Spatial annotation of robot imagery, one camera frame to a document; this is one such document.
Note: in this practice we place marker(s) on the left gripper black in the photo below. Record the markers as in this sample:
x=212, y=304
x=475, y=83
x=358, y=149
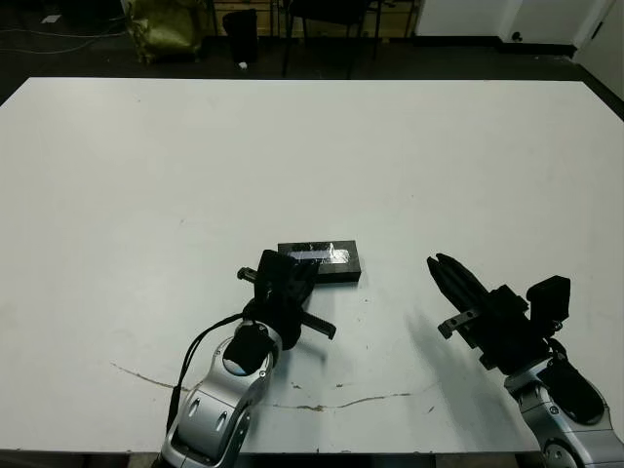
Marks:
x=283, y=317

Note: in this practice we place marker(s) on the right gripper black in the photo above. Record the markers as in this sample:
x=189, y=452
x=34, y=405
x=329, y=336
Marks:
x=512, y=336

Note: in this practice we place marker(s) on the black box lid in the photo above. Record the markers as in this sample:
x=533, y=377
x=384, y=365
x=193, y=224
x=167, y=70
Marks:
x=341, y=270

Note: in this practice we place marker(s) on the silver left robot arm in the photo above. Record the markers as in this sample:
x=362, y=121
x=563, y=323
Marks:
x=219, y=404

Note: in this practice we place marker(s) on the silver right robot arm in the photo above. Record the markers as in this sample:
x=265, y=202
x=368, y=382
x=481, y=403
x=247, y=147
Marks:
x=556, y=419

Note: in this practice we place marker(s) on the black mesh office chair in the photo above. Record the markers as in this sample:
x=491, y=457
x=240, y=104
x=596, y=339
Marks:
x=287, y=49

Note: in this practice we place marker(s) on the black round door stop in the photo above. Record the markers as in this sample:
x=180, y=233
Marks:
x=516, y=35

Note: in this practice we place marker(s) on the black waste bin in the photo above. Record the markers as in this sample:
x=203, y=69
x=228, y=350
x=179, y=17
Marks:
x=241, y=35

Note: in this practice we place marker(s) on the white door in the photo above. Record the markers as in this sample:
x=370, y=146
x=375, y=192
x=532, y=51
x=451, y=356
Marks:
x=607, y=53

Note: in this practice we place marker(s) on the yellow green sack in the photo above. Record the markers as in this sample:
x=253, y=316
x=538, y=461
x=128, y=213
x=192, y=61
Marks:
x=166, y=29

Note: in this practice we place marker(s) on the white paper sheet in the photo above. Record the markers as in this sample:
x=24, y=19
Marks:
x=51, y=19

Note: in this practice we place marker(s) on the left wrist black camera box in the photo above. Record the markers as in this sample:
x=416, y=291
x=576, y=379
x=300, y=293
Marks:
x=275, y=268

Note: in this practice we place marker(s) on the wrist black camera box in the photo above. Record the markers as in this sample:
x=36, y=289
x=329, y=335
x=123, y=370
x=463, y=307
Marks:
x=275, y=268
x=551, y=300

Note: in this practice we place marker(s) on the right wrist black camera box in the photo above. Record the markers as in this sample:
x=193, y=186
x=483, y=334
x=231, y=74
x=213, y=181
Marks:
x=551, y=300

